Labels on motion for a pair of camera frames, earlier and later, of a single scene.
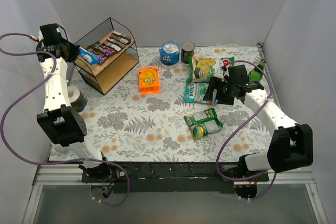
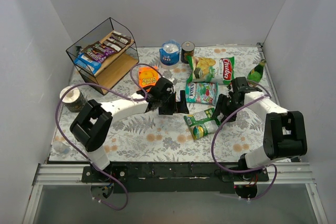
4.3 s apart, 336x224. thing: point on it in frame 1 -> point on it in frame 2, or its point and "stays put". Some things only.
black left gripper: x=71 y=51 -> x=168 y=106
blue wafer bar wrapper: x=91 y=58 -> x=83 y=61
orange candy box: x=149 y=80 stays put
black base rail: x=168 y=177 stays put
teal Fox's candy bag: x=195 y=92 stays put
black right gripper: x=217 y=91 -> x=226 y=106
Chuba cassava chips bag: x=202 y=69 stays put
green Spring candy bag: x=203 y=122 stays put
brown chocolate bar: x=122 y=37 stays put
